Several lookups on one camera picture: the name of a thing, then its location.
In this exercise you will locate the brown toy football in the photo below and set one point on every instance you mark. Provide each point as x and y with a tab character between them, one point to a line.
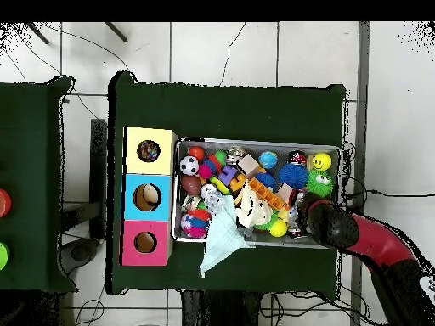
191	185

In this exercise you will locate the dark green tablecloth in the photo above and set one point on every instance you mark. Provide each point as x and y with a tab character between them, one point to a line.
221	112
27	152

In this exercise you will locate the yellow smiley ball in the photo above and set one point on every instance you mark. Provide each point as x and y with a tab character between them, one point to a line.
321	162

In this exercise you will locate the black and white soccer ball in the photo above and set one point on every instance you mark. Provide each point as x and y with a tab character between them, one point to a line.
189	165

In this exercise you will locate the plain wooden block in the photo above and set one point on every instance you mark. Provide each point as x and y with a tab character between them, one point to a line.
248	164

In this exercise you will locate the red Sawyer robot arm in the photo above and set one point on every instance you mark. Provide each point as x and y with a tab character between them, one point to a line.
377	241

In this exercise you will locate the blue spiky ball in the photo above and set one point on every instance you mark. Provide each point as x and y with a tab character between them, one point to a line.
294	175

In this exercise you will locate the mint green cloth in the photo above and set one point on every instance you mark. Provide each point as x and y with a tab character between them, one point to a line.
224	237

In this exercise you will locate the green spiky ball with eyes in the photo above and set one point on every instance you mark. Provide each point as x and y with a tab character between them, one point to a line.
317	187

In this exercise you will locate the orange toy brick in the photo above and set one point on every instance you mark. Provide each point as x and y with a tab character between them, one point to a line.
268	195

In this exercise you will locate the shallow mesh bin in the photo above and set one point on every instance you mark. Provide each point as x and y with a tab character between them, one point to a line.
187	146

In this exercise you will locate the cream knitted cloth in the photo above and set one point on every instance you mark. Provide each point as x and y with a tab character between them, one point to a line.
253	209

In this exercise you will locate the clear plastic bottle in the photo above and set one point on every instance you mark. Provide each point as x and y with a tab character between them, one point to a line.
211	197

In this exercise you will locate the black upright bar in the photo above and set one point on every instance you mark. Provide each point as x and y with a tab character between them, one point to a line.
98	176

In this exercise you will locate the black tripod leg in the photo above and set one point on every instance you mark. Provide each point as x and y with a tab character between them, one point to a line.
37	33
116	32

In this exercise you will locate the wooden box with three holes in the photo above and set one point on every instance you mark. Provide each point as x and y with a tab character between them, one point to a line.
132	166

